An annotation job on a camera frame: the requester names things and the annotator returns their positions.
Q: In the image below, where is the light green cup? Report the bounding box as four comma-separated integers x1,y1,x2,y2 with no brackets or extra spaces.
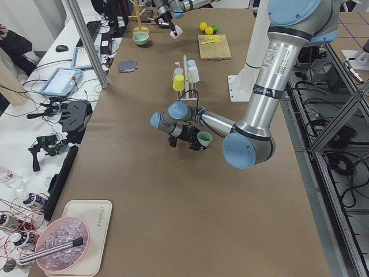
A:
197,131,213,148

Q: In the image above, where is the pink cup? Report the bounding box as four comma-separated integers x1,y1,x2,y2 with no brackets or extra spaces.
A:
170,25,183,39

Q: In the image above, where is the white cup holder rack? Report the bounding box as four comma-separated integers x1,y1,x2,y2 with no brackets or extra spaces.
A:
175,55,198,101

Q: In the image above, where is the yellow cup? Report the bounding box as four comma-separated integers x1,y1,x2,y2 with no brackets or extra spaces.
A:
172,74,185,92

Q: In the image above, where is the pale blue cup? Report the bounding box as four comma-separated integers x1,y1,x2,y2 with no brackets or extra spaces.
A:
172,68,185,81

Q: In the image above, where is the white cup on rack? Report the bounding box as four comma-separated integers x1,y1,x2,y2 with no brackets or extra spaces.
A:
188,66,199,83

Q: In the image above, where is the wooden mug tree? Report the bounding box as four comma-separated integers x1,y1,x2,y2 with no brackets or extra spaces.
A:
129,0,149,35

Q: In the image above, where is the green bowl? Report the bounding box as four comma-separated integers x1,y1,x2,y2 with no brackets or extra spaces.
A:
132,32,150,46

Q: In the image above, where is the yellow lemon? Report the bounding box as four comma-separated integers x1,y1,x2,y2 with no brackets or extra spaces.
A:
199,21,208,32

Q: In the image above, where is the green lime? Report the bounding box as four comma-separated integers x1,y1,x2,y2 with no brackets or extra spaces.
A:
212,25,219,33

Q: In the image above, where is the wooden cutting board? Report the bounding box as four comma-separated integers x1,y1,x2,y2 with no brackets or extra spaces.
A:
198,34,232,61

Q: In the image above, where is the grey folded cloth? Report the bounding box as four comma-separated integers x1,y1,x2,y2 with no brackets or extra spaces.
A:
119,60,137,73

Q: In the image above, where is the black keyboard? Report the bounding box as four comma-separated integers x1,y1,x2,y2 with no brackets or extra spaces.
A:
86,20,101,42

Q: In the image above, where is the black computer mouse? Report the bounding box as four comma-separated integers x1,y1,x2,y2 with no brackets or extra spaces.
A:
55,44,69,53

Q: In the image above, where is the teach pendant tablet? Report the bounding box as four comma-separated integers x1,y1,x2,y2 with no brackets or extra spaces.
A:
39,68,82,97

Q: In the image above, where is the cream plastic tray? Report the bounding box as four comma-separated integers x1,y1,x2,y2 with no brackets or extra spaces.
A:
44,200,112,276

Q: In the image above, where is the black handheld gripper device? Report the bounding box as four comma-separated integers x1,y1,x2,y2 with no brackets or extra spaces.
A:
28,134,69,172

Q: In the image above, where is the black bar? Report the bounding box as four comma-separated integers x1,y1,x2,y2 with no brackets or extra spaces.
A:
44,146,79,222

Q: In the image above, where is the person in black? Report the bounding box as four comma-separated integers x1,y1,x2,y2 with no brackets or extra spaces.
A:
1,24,36,76

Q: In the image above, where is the pink bowl of ice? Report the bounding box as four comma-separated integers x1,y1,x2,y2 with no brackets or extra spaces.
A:
35,216,89,272

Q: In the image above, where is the purple label bottle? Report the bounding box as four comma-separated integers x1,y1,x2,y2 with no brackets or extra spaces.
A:
20,193,47,210
9,231,39,251

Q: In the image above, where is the plastic water bottle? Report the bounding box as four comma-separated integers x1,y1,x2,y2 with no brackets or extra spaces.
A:
1,166,26,189

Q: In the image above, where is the aluminium frame post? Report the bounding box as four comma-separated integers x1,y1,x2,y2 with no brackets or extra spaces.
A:
66,0,108,89

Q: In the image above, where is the black stand bracket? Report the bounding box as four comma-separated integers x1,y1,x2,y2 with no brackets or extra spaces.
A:
58,100,93,144

